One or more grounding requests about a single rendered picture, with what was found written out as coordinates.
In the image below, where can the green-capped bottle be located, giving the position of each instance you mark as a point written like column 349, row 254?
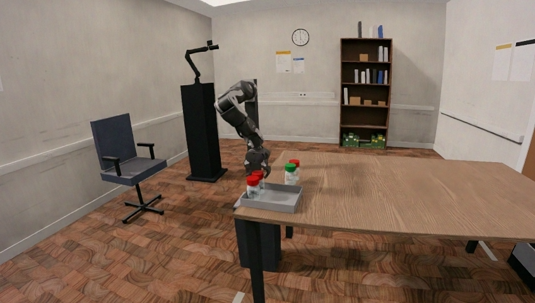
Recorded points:
column 290, row 174

